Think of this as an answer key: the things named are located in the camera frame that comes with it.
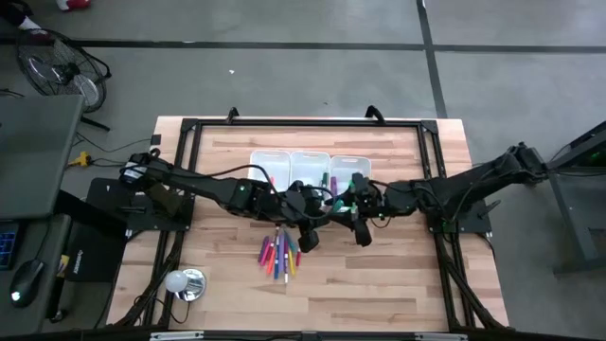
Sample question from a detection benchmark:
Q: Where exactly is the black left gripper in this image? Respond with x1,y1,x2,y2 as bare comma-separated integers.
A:
276,181,348,254

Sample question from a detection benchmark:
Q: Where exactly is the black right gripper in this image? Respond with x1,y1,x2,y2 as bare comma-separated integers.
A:
343,171,420,248

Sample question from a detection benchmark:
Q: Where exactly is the black box with lettering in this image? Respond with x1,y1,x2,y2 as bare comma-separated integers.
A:
63,220,130,284

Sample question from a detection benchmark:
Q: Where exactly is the black floor fan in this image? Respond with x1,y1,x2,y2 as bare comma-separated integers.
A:
15,27,114,133

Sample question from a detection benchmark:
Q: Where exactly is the black aluminium rig frame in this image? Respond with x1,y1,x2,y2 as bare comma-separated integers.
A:
113,117,510,332

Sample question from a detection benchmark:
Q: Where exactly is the yellow power plug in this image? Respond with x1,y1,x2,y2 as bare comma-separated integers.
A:
67,151,94,169

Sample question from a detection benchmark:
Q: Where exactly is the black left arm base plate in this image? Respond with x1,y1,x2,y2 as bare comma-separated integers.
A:
86,177,196,233

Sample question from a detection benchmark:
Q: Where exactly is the white plastic bin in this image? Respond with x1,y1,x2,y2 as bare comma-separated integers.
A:
289,151,331,195
249,150,292,193
329,154,373,200

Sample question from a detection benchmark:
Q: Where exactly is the grey flat panel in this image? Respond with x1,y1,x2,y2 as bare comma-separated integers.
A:
0,94,85,220

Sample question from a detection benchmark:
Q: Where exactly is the black cable bundle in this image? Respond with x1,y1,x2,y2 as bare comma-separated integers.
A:
113,231,190,328
435,234,506,331

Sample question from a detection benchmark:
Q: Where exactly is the pink white marker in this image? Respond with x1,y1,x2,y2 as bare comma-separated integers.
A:
260,226,283,267

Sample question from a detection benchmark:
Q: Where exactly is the blue marker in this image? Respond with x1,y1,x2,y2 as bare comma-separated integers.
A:
273,231,282,280

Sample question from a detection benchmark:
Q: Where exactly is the black side table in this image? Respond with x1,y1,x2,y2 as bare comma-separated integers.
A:
520,120,606,276

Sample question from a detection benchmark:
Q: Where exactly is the backlit keyboard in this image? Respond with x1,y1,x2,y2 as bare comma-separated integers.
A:
0,221,21,272

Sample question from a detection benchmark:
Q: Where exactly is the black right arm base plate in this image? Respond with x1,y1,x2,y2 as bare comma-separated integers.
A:
423,195,493,235

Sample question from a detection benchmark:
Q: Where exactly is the silver mount bar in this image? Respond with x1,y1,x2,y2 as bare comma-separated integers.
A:
414,332,470,341
149,331,205,341

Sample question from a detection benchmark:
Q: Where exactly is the silver clamp lamp with bulb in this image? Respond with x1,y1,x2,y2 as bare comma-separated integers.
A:
164,267,208,304

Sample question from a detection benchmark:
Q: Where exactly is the black computer mouse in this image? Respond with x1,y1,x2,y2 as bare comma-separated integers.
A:
9,259,46,309

